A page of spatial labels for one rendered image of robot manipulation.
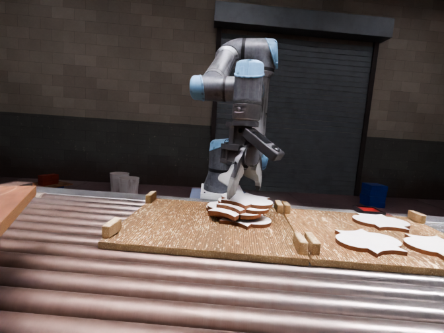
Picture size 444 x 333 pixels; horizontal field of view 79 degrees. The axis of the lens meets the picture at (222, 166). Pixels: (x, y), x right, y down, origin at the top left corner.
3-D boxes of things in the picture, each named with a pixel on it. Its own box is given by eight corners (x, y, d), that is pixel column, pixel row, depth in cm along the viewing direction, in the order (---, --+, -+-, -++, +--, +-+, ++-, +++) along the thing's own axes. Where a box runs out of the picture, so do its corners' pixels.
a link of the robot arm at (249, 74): (265, 66, 74) (265, 57, 65) (262, 107, 75) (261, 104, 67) (237, 65, 75) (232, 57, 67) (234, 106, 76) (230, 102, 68)
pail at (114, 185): (131, 195, 445) (132, 174, 441) (113, 198, 425) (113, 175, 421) (124, 192, 467) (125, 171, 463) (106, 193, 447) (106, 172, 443)
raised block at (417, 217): (406, 217, 84) (407, 209, 83) (412, 218, 84) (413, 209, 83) (419, 224, 78) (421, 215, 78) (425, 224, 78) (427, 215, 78)
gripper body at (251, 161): (234, 163, 79) (238, 121, 78) (260, 167, 74) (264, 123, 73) (219, 164, 73) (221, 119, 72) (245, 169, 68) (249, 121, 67)
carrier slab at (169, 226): (151, 202, 87) (151, 197, 87) (278, 212, 86) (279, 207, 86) (97, 248, 53) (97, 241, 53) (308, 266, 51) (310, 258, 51)
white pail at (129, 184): (115, 203, 397) (115, 179, 392) (120, 198, 426) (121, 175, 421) (137, 204, 401) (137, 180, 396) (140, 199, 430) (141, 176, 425)
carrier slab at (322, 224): (279, 212, 86) (279, 207, 86) (409, 221, 85) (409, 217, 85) (311, 266, 51) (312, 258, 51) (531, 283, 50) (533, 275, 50)
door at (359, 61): (204, 187, 550) (215, 8, 506) (359, 195, 572) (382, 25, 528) (203, 191, 516) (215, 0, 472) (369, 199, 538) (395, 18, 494)
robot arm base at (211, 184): (205, 184, 131) (206, 164, 129) (236, 186, 130) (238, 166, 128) (201, 191, 116) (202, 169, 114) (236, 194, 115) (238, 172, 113)
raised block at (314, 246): (302, 243, 58) (304, 230, 58) (311, 244, 58) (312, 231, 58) (310, 256, 52) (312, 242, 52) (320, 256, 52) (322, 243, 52)
